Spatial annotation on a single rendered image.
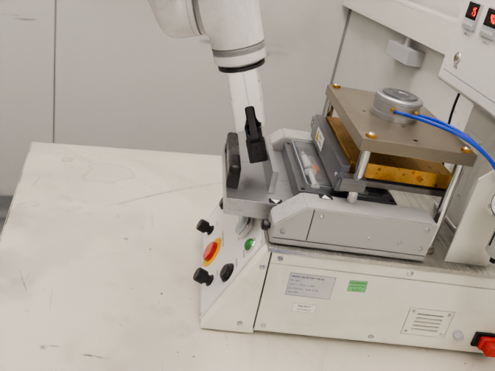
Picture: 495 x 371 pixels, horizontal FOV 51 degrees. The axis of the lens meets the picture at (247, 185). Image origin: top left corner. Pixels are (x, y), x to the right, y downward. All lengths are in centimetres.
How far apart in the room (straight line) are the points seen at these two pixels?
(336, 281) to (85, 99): 167
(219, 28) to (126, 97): 154
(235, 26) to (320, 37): 162
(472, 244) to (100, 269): 64
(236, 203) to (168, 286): 23
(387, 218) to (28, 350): 56
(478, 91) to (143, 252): 67
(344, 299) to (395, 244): 12
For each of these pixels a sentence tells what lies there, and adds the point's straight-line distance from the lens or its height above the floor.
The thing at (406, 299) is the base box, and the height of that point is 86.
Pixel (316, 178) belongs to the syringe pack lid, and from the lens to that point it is 87.
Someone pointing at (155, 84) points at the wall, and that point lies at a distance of 230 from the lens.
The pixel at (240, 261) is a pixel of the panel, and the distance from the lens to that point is 86.
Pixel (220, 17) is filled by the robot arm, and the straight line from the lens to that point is 80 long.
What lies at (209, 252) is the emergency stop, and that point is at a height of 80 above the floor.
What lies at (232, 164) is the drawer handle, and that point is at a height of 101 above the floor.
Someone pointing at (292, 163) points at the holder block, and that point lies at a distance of 93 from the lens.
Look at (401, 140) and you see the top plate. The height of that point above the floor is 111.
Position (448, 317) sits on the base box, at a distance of 96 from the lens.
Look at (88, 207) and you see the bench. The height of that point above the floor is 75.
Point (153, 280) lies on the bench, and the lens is 98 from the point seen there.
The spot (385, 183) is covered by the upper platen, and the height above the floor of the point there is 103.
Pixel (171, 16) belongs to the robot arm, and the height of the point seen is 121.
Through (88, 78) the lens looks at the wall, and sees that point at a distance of 230.
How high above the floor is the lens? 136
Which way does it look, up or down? 26 degrees down
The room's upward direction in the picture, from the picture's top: 11 degrees clockwise
